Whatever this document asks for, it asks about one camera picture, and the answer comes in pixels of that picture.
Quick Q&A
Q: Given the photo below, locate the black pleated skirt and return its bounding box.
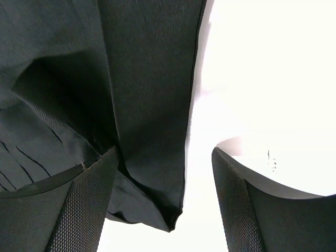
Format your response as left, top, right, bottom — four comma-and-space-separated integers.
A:
1, 1, 206, 232

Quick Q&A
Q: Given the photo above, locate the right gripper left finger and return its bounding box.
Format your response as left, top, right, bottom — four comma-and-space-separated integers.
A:
1, 147, 119, 251

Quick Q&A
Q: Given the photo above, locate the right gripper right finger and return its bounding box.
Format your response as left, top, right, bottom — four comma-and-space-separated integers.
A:
212, 148, 335, 251

